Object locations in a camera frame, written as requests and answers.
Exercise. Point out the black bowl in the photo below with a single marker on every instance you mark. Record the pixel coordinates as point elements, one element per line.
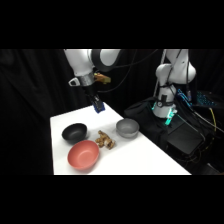
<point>74,132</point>

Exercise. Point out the black robot stand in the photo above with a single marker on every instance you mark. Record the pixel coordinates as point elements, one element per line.
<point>180,136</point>

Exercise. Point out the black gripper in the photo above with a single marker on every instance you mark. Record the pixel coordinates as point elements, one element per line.
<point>90,90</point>

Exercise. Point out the black box with blue lights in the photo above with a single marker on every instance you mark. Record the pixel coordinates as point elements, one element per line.
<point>200,98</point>

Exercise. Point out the black curtain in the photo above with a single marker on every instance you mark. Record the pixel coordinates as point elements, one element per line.
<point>30,100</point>

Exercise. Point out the tiger plush toy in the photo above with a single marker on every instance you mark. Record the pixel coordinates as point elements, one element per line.
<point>105,140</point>

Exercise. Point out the pink bowl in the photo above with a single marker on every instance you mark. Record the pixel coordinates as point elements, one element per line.
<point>83,156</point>

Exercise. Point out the green light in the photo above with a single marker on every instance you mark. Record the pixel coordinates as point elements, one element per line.
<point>169,120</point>

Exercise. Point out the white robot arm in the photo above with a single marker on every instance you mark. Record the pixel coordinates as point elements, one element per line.
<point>80,63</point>

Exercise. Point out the blue cube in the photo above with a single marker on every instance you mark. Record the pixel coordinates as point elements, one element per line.
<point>99,108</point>

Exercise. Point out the grey bowl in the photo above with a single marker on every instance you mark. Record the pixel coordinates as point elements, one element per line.
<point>127,128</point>

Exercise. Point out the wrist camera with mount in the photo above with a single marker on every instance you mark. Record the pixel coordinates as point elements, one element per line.
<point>102,78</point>

